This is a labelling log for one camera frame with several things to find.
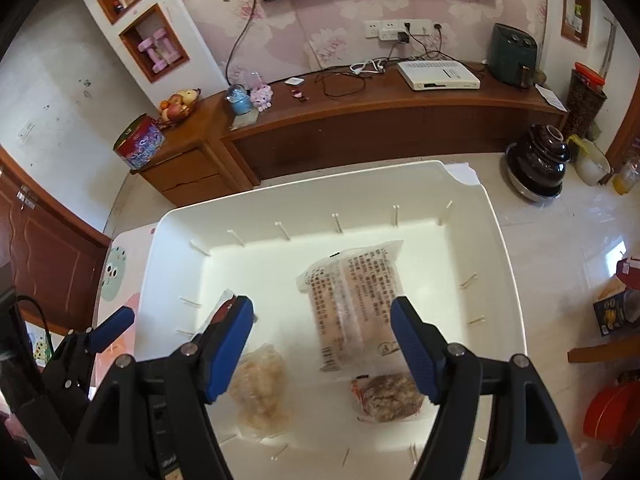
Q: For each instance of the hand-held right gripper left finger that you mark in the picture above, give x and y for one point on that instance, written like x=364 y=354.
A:
x=227 y=350

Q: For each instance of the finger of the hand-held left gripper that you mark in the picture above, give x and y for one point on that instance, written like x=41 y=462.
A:
x=114 y=326

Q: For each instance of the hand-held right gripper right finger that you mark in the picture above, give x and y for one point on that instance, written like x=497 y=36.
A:
x=415 y=350

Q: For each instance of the white plastic storage bin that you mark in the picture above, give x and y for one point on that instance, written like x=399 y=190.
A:
x=280 y=270

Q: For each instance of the clear snack packet red edge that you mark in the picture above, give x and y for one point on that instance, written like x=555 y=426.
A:
x=222 y=302

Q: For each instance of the brown snack packet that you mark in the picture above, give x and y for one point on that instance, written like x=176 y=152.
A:
x=387 y=395

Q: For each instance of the pale clear snack packet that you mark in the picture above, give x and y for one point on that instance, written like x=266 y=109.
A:
x=262 y=390

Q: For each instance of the colourful printed box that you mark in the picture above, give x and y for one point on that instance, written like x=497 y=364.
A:
x=40 y=345

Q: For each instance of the long clear biscuit packet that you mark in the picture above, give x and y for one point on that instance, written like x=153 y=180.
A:
x=350 y=300

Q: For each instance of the brown wooden door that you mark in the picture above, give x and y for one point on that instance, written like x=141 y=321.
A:
x=45 y=250

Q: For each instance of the metal door latch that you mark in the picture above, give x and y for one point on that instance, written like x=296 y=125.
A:
x=27 y=197

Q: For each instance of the small wooden drawer cabinet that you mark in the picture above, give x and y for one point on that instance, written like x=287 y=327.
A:
x=195 y=170

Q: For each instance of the floral printed tin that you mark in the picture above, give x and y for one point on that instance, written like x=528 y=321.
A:
x=140 y=142

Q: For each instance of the metal basin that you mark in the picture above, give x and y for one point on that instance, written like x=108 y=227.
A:
x=530 y=196

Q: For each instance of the dark box yellow print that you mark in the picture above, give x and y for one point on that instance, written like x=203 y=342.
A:
x=615 y=312

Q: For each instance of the red round tin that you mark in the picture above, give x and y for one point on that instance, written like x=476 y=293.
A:
x=615 y=415

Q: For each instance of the red white packet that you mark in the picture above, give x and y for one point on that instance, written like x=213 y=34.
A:
x=629 y=272

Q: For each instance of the long wooden TV stand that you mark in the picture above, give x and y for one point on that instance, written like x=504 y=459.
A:
x=380 y=125

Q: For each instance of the dark ceramic jar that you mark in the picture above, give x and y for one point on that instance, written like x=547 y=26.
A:
x=540 y=157

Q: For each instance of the fruit bowl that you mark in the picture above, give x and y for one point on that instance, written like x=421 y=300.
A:
x=177 y=105

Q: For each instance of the blue snow globe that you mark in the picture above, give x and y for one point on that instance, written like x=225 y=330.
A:
x=239 y=102

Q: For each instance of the pink plush toy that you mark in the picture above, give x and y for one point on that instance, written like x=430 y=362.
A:
x=261 y=96

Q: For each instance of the white plastic jug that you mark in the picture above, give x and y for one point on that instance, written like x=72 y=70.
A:
x=592 y=165

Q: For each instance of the small red trinket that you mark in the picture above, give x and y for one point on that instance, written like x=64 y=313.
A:
x=299 y=95

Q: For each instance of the yellow bottle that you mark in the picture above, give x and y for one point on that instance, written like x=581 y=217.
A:
x=625 y=180

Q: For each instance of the white set-top box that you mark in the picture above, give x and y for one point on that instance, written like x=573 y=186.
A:
x=440 y=75

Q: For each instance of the white paper sheet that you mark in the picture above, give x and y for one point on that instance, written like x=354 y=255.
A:
x=552 y=97

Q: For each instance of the tall woven basket red lid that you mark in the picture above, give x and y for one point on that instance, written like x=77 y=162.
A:
x=585 y=105

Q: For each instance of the dark green air fryer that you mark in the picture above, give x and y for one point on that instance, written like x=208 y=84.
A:
x=507 y=55

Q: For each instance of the framed cork board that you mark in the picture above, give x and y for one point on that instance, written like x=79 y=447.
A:
x=575 y=10

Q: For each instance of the white wall switch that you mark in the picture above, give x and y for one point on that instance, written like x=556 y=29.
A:
x=27 y=131

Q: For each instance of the white wall socket row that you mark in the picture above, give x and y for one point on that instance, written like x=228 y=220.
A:
x=380 y=30

